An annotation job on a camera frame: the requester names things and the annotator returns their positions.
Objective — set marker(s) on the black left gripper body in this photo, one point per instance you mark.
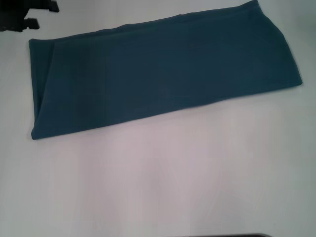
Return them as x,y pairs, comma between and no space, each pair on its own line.
11,14

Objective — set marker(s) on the teal t-shirt with pink lettering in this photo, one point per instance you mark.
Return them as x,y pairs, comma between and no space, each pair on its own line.
160,74

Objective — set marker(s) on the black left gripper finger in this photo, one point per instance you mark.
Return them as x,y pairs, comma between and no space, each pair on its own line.
33,23
53,5

